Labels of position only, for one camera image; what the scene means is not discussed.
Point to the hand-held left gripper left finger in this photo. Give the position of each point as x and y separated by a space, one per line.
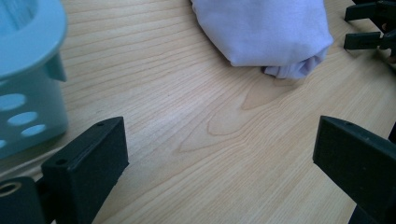
87 168

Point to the light blue plastic basket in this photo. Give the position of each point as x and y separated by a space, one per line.
31 68

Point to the light purple cloth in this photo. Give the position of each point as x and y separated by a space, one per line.
264 31

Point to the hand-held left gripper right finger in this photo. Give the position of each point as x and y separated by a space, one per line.
358 161

